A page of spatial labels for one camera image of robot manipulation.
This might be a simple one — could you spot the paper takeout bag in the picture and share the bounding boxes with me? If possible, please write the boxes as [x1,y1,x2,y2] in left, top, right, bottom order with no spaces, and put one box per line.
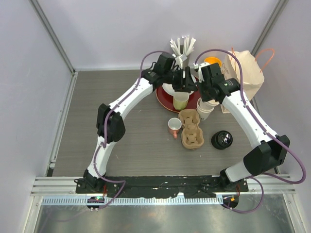
[221,49,275,100]

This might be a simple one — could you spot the red round tray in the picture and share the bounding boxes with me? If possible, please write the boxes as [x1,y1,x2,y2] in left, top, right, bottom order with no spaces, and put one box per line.
[156,86,201,113]

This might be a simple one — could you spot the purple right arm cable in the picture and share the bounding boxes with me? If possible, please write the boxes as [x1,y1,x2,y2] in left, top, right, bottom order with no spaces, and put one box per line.
[193,48,306,215]

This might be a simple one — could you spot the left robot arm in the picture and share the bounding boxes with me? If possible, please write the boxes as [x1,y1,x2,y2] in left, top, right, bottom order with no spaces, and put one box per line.
[76,51,197,194]

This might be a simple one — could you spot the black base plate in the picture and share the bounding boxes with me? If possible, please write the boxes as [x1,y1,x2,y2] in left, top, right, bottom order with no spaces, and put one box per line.
[74,175,249,199]

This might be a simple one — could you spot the white wrapped straws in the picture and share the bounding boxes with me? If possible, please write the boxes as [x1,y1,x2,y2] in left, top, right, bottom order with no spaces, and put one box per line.
[170,35,196,57]

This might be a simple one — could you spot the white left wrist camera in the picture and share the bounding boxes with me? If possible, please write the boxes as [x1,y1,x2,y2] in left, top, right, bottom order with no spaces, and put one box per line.
[175,54,189,69]

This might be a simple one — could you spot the black cup lids stack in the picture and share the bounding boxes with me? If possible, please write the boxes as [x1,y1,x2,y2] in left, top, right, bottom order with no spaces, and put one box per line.
[211,131,233,150]

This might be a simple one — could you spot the aluminium frame rail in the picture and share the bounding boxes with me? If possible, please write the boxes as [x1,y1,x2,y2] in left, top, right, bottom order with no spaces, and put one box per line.
[31,175,295,207]

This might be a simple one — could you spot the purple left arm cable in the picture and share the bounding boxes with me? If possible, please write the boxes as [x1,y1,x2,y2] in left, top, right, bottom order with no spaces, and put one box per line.
[93,50,174,223]

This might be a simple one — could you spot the white paper plate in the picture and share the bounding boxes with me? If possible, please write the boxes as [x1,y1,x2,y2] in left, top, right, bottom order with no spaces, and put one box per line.
[162,75,198,96]

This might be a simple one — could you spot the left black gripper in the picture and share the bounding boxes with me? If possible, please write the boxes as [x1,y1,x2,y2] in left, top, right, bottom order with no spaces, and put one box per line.
[163,67,198,93]

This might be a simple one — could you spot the pink mug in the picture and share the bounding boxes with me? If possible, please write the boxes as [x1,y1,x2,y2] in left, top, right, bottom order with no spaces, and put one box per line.
[168,117,182,139]

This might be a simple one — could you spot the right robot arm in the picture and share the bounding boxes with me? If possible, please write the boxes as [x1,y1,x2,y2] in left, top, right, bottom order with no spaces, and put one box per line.
[196,63,290,192]

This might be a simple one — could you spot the grey straw holder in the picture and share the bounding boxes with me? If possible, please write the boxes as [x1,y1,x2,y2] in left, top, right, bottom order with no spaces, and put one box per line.
[179,54,189,70]

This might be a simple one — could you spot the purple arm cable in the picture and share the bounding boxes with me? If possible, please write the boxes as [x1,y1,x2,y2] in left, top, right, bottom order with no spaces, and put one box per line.
[93,50,174,223]
[193,48,306,215]

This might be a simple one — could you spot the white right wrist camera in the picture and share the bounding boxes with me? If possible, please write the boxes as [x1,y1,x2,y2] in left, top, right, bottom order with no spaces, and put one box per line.
[194,62,210,83]

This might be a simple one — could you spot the orange bowl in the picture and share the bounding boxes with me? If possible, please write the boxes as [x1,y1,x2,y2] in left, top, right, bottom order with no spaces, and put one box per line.
[204,57,222,66]

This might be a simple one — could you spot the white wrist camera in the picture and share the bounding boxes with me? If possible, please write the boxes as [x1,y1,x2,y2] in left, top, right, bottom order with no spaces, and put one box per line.
[194,62,210,83]
[175,54,189,69]

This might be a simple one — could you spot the stack of white paper cups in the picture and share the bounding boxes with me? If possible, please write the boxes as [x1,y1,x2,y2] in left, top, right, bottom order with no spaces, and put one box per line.
[197,98,219,120]

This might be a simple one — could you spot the brown cardboard cup carrier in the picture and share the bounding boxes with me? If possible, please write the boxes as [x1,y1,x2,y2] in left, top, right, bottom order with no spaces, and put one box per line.
[178,109,204,150]

